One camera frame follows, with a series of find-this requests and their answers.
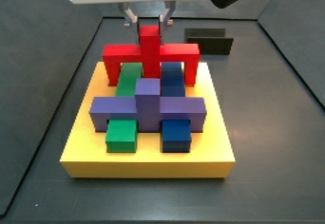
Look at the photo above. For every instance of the red E-shaped block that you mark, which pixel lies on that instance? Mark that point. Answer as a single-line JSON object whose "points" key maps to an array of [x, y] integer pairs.
{"points": [[152, 53]]}

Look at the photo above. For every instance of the yellow wooden board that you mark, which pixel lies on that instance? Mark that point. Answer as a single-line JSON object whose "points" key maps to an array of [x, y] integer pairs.
{"points": [[210, 158]]}

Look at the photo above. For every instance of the purple E-shaped block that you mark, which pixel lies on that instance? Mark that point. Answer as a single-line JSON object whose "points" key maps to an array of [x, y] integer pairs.
{"points": [[149, 109]]}

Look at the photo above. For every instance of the green long block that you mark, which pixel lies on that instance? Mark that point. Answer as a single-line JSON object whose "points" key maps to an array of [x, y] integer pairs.
{"points": [[122, 131]]}

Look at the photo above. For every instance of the blue long block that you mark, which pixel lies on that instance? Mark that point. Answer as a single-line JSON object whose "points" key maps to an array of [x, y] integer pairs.
{"points": [[176, 132]]}

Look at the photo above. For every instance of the black angled bracket stand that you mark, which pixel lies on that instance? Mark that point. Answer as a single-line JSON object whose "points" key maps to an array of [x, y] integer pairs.
{"points": [[212, 40]]}

